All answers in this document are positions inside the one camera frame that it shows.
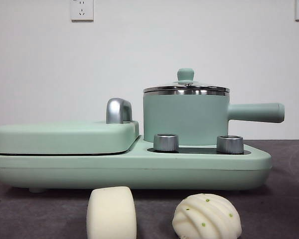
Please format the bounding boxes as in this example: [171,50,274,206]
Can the glass pot lid green knob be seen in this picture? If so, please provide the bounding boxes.
[143,68,230,92]

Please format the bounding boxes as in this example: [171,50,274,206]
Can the ribbed white bun green specks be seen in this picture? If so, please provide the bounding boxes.
[171,193,242,239]

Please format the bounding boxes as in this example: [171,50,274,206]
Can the silver control knob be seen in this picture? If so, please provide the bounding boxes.
[216,135,245,153]
[153,133,179,152]

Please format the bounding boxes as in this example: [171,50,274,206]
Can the mint green pot with handle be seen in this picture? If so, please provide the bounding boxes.
[143,89,286,146]

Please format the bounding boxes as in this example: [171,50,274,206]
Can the mint green griddle lid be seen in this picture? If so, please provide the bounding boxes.
[0,98,141,154]

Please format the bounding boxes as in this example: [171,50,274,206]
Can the plain white steamed bun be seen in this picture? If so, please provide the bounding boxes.
[86,186,137,239]

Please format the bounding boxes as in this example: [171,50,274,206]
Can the mint green breakfast machine base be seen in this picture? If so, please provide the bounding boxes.
[0,135,272,193]

